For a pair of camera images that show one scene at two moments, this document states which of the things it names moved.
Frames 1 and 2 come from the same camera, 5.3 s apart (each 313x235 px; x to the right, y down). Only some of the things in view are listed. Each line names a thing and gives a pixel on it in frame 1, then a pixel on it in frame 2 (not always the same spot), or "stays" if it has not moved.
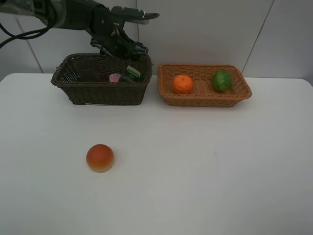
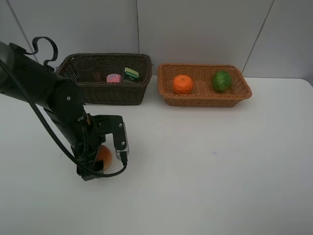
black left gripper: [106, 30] to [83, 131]
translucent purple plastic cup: [89, 70] stays
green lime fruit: [221, 81] stays
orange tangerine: [183, 84] stays
